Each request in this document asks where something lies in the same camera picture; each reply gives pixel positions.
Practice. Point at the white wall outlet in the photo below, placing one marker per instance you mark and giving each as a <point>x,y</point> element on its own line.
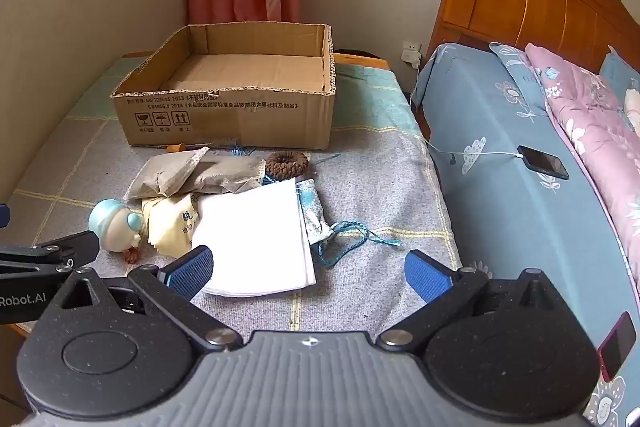
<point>411,48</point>

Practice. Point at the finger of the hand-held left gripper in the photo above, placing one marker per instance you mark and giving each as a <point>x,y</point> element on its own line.
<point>55,252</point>
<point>4,214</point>

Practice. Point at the pink floral quilt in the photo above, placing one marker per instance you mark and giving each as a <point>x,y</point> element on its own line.
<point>590,117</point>

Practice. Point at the white strip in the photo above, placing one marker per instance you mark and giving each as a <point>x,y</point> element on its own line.
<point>250,242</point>

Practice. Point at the small brown bead cluster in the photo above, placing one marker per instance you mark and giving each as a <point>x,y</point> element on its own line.
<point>132,254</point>

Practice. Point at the yellow printed cloth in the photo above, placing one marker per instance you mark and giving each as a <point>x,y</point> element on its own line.
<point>170,227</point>

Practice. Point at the wooden table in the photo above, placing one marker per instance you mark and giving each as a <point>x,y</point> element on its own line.
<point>342,58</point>

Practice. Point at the blue floral bed sheet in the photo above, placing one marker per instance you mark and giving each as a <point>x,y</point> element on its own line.
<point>490,217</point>

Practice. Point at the small orange cone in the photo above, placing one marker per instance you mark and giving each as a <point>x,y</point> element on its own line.
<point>176,147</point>

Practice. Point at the red smartphone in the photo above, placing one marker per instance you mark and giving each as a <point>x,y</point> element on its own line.
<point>617,347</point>

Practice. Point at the blue and white doll toy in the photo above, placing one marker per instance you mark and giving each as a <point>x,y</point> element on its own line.
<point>112,224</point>

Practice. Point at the black smartphone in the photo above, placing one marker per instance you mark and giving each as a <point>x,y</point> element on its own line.
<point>544,163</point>

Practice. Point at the brown cardboard box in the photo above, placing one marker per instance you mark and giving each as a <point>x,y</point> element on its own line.
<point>225,117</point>

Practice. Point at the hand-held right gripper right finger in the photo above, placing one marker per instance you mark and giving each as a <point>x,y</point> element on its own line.
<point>425,277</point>

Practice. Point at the grey sachet bag with tassel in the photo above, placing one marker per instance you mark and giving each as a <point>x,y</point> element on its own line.
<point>227,174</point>

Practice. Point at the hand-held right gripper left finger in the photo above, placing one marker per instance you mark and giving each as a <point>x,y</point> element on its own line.
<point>192,269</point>

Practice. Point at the grey checked table mat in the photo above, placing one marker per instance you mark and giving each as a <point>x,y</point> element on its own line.
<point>375,187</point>

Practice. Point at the blue floral sachet bag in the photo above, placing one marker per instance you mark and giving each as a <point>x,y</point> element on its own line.
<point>312,212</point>

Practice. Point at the blue pillow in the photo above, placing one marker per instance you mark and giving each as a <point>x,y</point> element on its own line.
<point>622,74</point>

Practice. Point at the white charger plug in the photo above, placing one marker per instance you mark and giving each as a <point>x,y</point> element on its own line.
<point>415,61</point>

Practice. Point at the cream soft item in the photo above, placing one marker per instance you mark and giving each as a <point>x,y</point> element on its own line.
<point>633,109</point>

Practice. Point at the brown hair scrunchie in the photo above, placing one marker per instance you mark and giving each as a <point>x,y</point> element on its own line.
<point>287,164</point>

